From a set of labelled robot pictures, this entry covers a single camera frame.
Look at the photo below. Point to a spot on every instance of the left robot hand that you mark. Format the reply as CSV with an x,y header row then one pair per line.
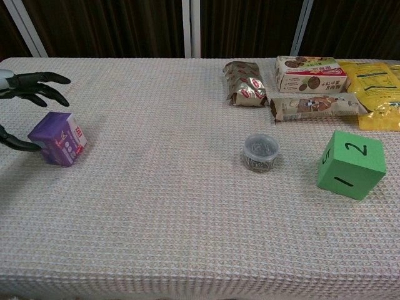
x,y
28,90

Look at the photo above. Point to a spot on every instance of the small purple box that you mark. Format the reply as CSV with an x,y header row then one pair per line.
x,y
59,140

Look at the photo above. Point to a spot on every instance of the beige waffle tablecloth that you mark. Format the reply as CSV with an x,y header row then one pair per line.
x,y
200,178

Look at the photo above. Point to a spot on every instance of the gold foil snack pack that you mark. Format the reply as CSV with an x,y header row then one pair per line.
x,y
245,82

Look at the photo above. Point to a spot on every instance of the clear round container of pins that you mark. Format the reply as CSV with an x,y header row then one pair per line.
x,y
261,152

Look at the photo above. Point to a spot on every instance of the cookie box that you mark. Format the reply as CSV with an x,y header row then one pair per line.
x,y
309,75

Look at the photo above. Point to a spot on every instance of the brown snack bar wrapper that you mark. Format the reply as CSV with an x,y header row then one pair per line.
x,y
315,107

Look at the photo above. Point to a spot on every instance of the green numbered foam cube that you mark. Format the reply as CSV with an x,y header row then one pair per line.
x,y
351,164

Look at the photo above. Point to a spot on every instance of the yellow snack bag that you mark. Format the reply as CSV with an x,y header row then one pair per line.
x,y
376,93

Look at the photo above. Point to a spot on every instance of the white folding screen frame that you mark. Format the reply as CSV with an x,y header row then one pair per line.
x,y
190,28

